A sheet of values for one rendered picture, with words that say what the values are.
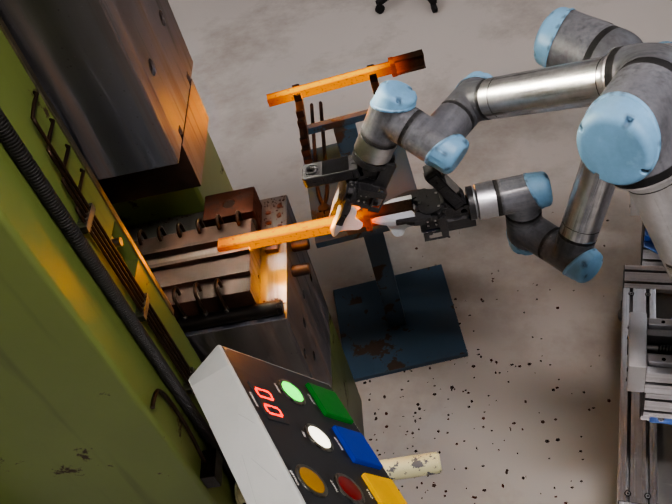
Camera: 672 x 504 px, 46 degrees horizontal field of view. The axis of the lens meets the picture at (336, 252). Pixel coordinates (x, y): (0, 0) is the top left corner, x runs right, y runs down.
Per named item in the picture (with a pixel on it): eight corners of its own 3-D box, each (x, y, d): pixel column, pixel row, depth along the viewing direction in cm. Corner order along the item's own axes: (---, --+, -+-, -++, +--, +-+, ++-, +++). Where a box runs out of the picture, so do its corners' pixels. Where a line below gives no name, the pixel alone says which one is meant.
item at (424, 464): (440, 456, 167) (437, 444, 164) (443, 479, 164) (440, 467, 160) (242, 486, 173) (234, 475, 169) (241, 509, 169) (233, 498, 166)
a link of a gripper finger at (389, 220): (377, 245, 164) (421, 235, 163) (372, 226, 160) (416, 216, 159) (375, 235, 166) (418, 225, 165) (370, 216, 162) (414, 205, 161)
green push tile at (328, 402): (334, 390, 138) (307, 381, 133) (354, 421, 133) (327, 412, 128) (328, 398, 138) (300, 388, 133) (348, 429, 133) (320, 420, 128)
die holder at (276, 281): (328, 309, 218) (286, 194, 187) (334, 429, 192) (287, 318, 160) (139, 343, 226) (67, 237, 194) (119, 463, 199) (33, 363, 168)
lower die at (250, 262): (261, 242, 178) (250, 215, 171) (259, 310, 164) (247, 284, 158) (87, 275, 183) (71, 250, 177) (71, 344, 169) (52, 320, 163)
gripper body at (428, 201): (422, 243, 164) (479, 232, 162) (415, 214, 158) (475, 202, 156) (417, 218, 169) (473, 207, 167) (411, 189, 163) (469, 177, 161)
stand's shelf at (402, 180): (399, 132, 237) (398, 126, 235) (426, 221, 209) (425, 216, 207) (303, 156, 239) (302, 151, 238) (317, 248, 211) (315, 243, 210)
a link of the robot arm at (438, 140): (485, 121, 141) (435, 90, 143) (452, 160, 136) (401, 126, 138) (474, 148, 148) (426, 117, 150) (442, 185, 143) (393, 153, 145)
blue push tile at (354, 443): (362, 432, 132) (334, 424, 126) (383, 466, 127) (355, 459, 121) (355, 439, 132) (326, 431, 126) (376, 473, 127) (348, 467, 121)
